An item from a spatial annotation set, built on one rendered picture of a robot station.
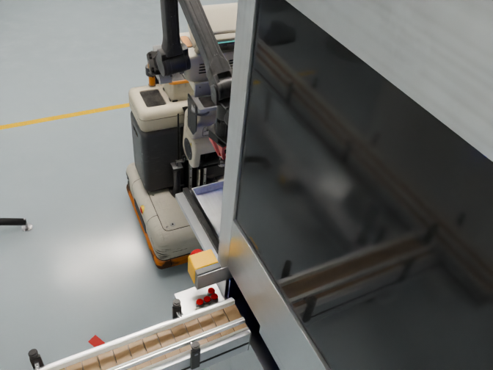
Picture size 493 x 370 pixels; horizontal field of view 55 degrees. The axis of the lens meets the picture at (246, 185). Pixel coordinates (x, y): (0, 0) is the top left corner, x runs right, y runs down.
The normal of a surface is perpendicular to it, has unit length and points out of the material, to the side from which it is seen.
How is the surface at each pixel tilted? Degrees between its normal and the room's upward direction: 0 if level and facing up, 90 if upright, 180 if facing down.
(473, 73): 90
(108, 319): 0
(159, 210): 0
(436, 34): 90
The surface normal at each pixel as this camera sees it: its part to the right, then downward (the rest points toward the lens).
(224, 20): 0.34, -0.11
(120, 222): 0.09, -0.73
